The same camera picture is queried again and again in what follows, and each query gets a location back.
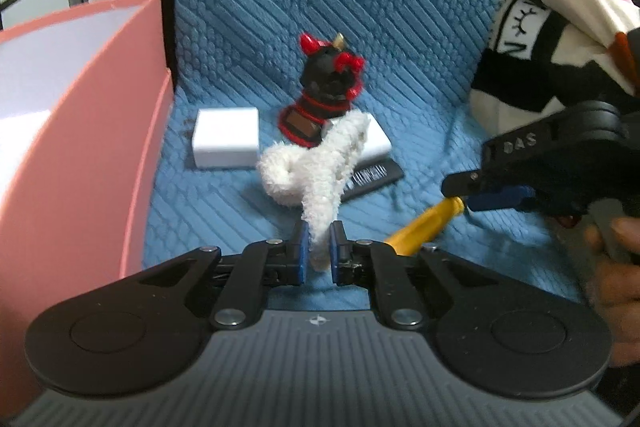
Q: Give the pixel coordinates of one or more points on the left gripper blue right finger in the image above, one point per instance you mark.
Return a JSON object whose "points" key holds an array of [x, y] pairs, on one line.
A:
{"points": [[340, 254]]}

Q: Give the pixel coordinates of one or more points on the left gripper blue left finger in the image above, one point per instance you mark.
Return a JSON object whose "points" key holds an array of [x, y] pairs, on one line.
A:
{"points": [[300, 244]]}

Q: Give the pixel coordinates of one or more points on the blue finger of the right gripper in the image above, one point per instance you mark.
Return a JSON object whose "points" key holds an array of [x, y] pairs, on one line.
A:
{"points": [[462, 184], [508, 197]]}

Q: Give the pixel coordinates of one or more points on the white fluffy plush strip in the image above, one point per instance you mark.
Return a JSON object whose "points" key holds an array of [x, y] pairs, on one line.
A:
{"points": [[345, 138]]}

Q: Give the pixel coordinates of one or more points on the yellow handled screwdriver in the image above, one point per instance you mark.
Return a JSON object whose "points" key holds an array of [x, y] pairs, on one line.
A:
{"points": [[422, 230]]}

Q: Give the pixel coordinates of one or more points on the black red devil figurine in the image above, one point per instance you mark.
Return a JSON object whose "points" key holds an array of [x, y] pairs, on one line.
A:
{"points": [[330, 81]]}

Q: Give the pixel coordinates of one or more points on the person's right hand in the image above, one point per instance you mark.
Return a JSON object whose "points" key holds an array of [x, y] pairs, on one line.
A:
{"points": [[614, 292]]}

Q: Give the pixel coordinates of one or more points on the black usb stick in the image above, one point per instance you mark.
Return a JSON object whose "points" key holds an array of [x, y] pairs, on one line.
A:
{"points": [[367, 176]]}

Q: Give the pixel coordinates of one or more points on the white usb charger cube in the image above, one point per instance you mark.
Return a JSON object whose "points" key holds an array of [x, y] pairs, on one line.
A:
{"points": [[377, 145]]}

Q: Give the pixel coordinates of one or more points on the black white orange blanket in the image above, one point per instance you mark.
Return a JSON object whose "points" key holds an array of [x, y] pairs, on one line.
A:
{"points": [[546, 55]]}

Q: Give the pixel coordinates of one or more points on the white charger with prongs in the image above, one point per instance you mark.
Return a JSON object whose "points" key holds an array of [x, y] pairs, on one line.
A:
{"points": [[226, 138]]}

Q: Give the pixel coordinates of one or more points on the blue quilted sofa cover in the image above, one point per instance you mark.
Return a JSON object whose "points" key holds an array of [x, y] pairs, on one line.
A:
{"points": [[420, 56]]}

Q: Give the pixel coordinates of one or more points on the pink cardboard box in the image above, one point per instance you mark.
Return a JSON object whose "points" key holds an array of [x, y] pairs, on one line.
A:
{"points": [[85, 98]]}

